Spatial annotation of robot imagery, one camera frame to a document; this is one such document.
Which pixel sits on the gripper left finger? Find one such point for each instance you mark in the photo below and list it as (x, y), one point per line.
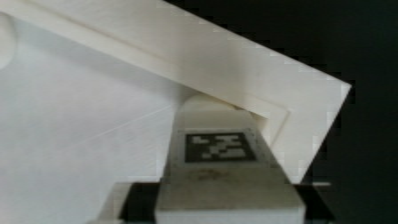
(128, 207)

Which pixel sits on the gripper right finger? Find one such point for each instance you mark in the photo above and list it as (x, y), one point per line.
(318, 212)

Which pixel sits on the white leg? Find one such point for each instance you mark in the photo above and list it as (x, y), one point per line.
(224, 186)

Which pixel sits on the white square tabletop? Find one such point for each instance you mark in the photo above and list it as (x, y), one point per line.
(105, 60)

